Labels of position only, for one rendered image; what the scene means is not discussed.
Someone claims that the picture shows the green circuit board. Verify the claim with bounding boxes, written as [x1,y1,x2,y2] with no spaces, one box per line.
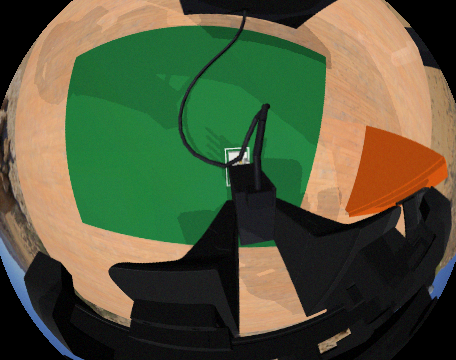
[65,25,327,245]

